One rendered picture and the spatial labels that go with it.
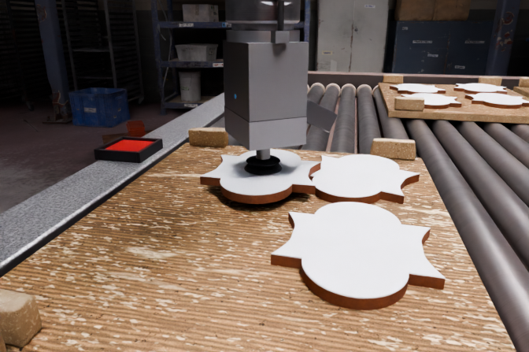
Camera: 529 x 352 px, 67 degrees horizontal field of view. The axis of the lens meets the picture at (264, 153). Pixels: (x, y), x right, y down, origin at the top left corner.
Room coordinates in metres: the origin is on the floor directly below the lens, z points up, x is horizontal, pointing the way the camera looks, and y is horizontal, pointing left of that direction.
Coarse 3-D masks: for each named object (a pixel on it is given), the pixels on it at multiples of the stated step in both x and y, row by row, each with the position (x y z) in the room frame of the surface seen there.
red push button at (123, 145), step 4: (124, 140) 0.63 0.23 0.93; (128, 140) 0.63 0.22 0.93; (132, 140) 0.63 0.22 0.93; (136, 140) 0.63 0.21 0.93; (116, 144) 0.61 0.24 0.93; (120, 144) 0.61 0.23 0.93; (124, 144) 0.61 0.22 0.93; (128, 144) 0.61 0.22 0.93; (132, 144) 0.61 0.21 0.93; (136, 144) 0.61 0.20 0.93; (140, 144) 0.61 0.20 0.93; (144, 144) 0.61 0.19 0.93; (148, 144) 0.61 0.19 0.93; (108, 148) 0.59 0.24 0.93; (112, 148) 0.59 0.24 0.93; (116, 148) 0.59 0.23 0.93; (120, 148) 0.59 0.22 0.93; (124, 148) 0.59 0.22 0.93; (128, 148) 0.59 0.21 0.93; (132, 148) 0.59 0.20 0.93; (136, 148) 0.59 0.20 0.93; (140, 148) 0.59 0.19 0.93
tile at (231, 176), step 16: (224, 160) 0.45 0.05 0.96; (240, 160) 0.45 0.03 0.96; (288, 160) 0.45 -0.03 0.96; (208, 176) 0.40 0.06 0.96; (224, 176) 0.40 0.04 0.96; (240, 176) 0.40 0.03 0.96; (256, 176) 0.40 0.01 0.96; (272, 176) 0.40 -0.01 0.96; (288, 176) 0.40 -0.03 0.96; (304, 176) 0.40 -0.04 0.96; (224, 192) 0.37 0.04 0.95; (240, 192) 0.36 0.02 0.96; (256, 192) 0.36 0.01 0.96; (272, 192) 0.36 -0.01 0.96; (288, 192) 0.37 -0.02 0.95; (304, 192) 0.38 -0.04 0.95
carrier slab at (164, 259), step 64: (128, 192) 0.40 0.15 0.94; (192, 192) 0.40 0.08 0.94; (64, 256) 0.28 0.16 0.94; (128, 256) 0.28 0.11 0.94; (192, 256) 0.28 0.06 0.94; (256, 256) 0.28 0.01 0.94; (448, 256) 0.28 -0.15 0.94; (64, 320) 0.21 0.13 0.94; (128, 320) 0.21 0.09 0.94; (192, 320) 0.21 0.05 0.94; (256, 320) 0.21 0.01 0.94; (320, 320) 0.21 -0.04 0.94; (384, 320) 0.21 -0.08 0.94; (448, 320) 0.21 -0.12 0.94
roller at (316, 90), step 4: (316, 84) 1.28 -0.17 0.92; (320, 84) 1.29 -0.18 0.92; (312, 88) 1.23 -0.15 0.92; (316, 88) 1.22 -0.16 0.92; (320, 88) 1.25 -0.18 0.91; (324, 88) 1.30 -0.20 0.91; (312, 92) 1.14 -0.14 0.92; (316, 92) 1.16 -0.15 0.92; (320, 92) 1.21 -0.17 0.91; (308, 96) 1.08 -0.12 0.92; (312, 96) 1.08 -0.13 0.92; (316, 96) 1.11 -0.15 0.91; (320, 96) 1.18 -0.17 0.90; (312, 100) 1.04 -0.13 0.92; (316, 100) 1.08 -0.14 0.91; (308, 124) 0.85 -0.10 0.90; (276, 148) 0.62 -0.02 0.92; (280, 148) 0.61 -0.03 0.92; (284, 148) 0.62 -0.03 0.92; (288, 148) 0.63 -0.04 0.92; (292, 148) 0.64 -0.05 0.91; (296, 148) 0.67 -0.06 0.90
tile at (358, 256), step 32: (320, 224) 0.31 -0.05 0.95; (352, 224) 0.31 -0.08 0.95; (384, 224) 0.31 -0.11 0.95; (288, 256) 0.26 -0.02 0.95; (320, 256) 0.26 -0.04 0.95; (352, 256) 0.26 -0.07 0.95; (384, 256) 0.26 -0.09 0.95; (416, 256) 0.26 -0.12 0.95; (320, 288) 0.23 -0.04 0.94; (352, 288) 0.22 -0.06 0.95; (384, 288) 0.22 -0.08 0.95
